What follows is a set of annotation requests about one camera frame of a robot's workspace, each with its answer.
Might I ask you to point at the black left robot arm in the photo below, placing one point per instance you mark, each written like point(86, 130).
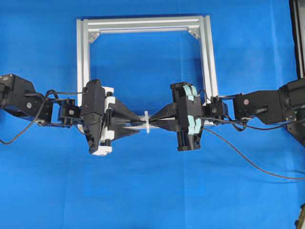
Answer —
point(19, 98)

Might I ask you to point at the silver aluminium extrusion frame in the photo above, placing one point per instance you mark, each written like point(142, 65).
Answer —
point(88, 30)

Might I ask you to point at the blue table cloth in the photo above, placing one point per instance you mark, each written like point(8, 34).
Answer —
point(48, 179)

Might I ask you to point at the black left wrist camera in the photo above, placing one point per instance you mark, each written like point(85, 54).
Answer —
point(92, 106)

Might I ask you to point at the dark object at corner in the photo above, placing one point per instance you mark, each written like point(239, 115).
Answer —
point(300, 222)

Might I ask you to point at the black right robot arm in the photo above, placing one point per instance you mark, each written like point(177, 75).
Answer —
point(285, 106)

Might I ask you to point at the black rail at right edge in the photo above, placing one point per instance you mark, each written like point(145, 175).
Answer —
point(297, 11)

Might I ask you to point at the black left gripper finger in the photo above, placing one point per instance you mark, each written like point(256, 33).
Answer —
point(121, 131)
point(119, 110)

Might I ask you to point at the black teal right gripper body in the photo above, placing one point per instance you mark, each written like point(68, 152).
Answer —
point(189, 110)

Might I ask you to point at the white string loop holder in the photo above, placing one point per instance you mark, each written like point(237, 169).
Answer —
point(147, 125)

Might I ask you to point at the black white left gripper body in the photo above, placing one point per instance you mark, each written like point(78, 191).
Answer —
point(101, 146)

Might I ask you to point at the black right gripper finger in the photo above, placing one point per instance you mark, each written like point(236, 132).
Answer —
point(168, 111)
point(167, 124)

